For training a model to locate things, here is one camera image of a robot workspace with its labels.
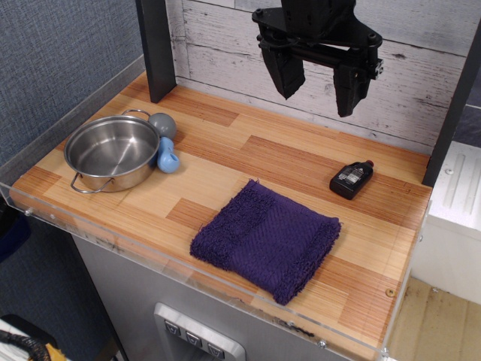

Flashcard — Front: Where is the silver dispenser panel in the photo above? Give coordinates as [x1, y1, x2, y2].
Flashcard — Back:
[153, 302, 247, 360]

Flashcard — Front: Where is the blue grey ice cream scoop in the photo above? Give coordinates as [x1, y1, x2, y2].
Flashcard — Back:
[148, 113, 180, 174]

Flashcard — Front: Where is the dark right post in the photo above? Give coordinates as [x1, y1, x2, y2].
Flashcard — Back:
[422, 24, 480, 187]

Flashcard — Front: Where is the dark post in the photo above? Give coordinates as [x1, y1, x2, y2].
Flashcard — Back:
[135, 0, 177, 103]
[422, 24, 480, 187]

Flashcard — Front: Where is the clear acrylic guard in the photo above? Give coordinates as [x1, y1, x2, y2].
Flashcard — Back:
[1, 58, 431, 360]

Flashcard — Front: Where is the purple folded towel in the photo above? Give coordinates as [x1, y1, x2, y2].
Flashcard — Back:
[190, 180, 341, 305]

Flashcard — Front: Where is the small black bottle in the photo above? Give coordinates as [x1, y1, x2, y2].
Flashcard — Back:
[329, 160, 374, 200]

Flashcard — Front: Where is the dark left post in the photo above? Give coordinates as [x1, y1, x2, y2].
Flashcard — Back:
[135, 0, 177, 103]

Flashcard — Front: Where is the white side cabinet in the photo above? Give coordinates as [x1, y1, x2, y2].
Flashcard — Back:
[411, 141, 480, 304]

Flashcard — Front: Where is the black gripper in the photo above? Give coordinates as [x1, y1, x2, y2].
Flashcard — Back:
[252, 1, 383, 117]

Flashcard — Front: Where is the stainless steel pot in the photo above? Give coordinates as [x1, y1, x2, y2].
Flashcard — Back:
[64, 112, 160, 194]

